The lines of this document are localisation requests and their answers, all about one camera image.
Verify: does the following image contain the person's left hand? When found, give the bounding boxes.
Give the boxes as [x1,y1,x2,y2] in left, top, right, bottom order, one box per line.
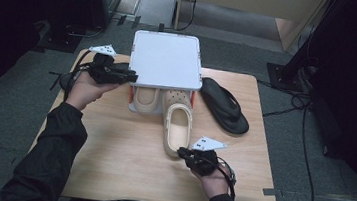
[64,70,122,115]

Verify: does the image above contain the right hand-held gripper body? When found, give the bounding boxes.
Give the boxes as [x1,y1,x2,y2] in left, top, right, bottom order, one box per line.
[184,134,229,180]

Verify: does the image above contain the white two-tier shoe rack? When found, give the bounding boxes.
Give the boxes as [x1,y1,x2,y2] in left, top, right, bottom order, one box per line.
[122,28,208,121]

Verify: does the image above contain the black metal stand with base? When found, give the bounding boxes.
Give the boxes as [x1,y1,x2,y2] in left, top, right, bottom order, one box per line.
[263,0,346,97]

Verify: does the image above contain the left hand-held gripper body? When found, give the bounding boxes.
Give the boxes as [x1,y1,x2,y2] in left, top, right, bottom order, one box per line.
[85,42,122,87]

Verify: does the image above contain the beige clog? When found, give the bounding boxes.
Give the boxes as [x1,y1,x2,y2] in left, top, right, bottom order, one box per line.
[130,85,162,115]
[156,87,198,160]

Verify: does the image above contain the black flat stand base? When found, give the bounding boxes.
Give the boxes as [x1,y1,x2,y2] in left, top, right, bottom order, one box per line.
[36,20,87,55]

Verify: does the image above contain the person's right hand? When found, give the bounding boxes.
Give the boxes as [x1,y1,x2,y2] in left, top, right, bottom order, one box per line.
[190,163,233,201]

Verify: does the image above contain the black tape piece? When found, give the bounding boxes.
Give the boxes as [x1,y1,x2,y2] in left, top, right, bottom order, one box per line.
[130,14,142,30]
[116,14,128,28]

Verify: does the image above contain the black hanging cable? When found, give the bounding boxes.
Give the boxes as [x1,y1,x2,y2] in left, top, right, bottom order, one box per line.
[176,0,200,34]

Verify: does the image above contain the right hand-held gripper black cable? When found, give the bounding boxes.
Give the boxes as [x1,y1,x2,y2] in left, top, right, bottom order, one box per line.
[212,156,241,201]

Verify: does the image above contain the black floor cables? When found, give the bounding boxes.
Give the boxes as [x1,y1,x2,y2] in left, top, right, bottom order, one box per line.
[244,78,332,201]

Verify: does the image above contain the light wooden cabinet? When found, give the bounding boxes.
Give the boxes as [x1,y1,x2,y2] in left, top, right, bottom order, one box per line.
[172,0,332,58]

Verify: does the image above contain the black flip-flop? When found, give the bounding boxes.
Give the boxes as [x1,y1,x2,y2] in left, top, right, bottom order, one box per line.
[58,55,131,98]
[194,76,255,137]

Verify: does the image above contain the grey floor tape strip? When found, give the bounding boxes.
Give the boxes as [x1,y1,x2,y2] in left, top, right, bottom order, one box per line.
[261,187,285,198]

